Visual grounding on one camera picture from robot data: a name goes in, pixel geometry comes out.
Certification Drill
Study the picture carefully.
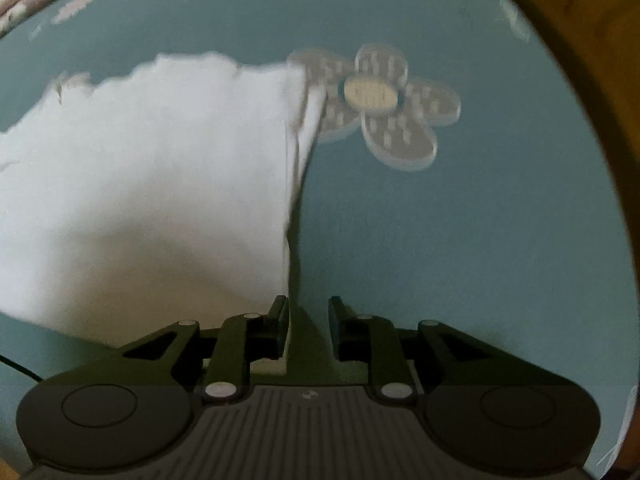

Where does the wooden headboard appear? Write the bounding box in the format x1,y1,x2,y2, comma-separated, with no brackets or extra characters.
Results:
470,0,640,321

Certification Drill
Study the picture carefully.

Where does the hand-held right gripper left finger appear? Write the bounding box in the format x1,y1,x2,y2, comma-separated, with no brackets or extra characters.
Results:
122,295,292,406

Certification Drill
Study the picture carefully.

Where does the blue flowered bed sheet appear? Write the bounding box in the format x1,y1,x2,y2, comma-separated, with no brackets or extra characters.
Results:
0,0,631,466

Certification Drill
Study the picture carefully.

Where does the white t-shirt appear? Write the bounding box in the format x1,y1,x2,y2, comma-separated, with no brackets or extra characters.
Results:
0,51,326,376

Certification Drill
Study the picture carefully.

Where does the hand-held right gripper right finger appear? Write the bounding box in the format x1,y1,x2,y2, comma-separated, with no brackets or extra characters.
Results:
327,295,495,405

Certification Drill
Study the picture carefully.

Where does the black cable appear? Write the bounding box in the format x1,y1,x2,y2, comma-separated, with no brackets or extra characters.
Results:
0,354,44,384

